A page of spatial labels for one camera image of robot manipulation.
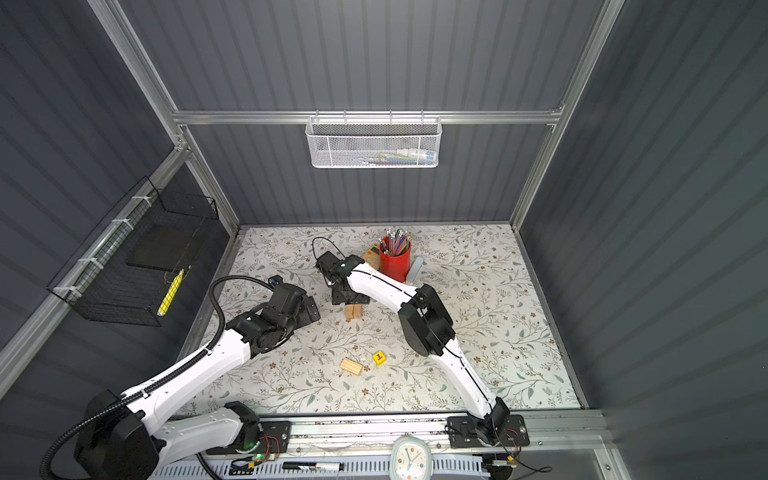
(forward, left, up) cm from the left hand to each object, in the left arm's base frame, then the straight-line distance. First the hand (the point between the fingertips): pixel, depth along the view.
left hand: (303, 310), depth 83 cm
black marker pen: (-35, -5, -11) cm, 37 cm away
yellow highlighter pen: (-2, +27, +15) cm, 31 cm away
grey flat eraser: (+18, -34, -7) cm, 39 cm away
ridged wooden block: (-12, -13, -12) cm, 21 cm away
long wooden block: (+4, -12, -9) cm, 16 cm away
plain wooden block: (+5, -14, -10) cm, 18 cm away
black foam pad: (+12, +34, +16) cm, 40 cm away
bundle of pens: (+23, -28, +1) cm, 36 cm away
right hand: (+8, -12, -9) cm, 17 cm away
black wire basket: (+5, +39, +16) cm, 43 cm away
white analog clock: (-36, -27, -9) cm, 46 cm away
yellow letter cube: (-11, -21, -10) cm, 26 cm away
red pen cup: (+18, -27, -5) cm, 33 cm away
